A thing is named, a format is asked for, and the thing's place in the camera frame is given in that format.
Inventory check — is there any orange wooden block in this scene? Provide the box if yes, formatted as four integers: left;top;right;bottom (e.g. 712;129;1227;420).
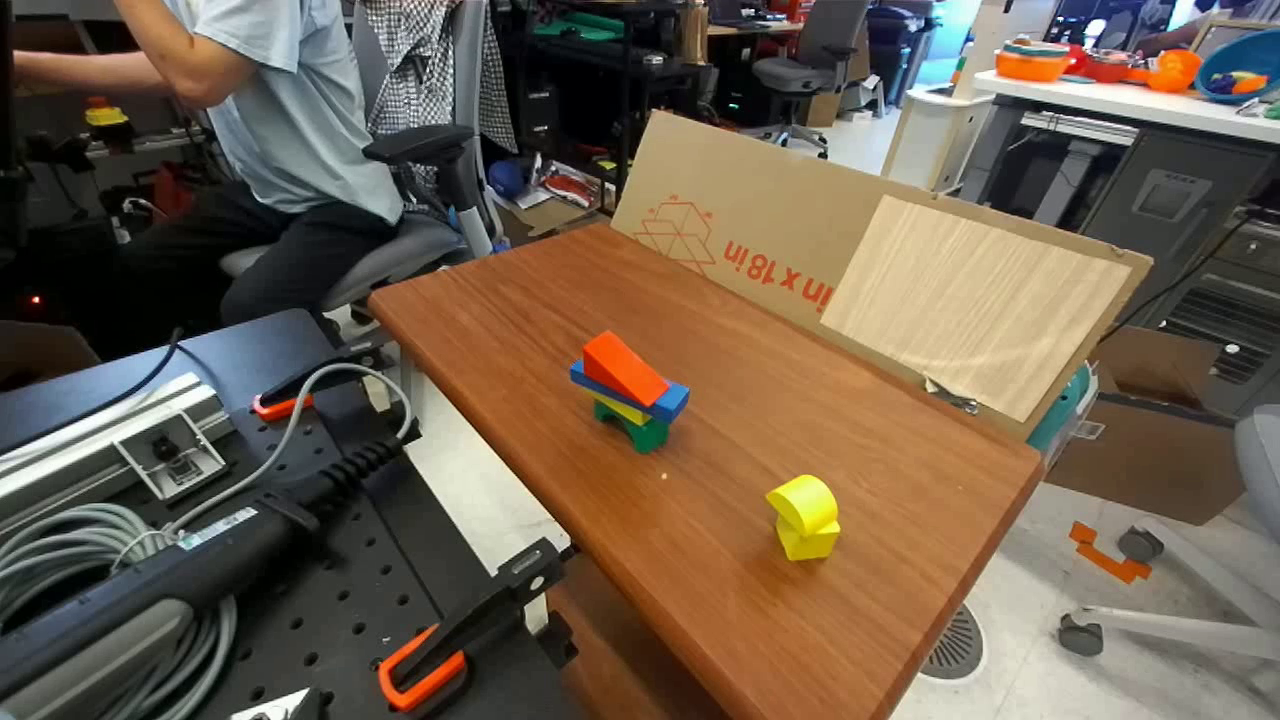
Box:
585;334;669;407

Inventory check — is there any blue wooden block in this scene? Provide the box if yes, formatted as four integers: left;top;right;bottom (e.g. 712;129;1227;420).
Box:
567;360;691;425

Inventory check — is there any yellow flat wooden block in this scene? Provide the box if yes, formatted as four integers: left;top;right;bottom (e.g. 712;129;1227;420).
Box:
592;396;650;425

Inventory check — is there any green wooden block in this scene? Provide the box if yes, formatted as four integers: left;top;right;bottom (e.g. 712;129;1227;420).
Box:
592;406;669;456

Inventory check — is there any yellow arch wooden block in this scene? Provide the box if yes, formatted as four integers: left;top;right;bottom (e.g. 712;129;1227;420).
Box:
766;471;841;563

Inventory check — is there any brown cardboard box panel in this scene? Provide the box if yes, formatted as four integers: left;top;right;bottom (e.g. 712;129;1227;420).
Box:
612;114;1123;439

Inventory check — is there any grey office chair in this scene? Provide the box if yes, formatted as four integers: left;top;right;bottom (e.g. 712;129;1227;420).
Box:
217;119;503;318

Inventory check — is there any light wood panel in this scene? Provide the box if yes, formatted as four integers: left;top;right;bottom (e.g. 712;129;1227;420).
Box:
818;198;1153;428

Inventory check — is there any orange black bar clamp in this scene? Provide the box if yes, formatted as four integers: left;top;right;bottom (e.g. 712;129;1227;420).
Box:
377;542;562;715

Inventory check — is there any person in blue shirt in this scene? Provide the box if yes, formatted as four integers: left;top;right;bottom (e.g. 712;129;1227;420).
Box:
13;0;403;355

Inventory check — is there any orange bowl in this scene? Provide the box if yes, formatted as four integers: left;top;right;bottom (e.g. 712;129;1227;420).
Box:
995;41;1070;86

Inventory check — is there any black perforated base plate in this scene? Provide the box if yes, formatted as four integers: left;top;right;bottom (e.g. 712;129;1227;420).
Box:
0;308;585;720

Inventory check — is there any silver aluminium rail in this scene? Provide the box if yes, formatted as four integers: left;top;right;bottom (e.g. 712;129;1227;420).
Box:
0;373;232;506

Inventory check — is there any black corrugated cable hose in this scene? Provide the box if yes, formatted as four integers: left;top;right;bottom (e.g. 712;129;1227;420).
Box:
0;436;410;696

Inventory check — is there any grey cable bundle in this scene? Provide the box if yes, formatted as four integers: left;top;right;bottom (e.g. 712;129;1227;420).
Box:
0;355;416;720

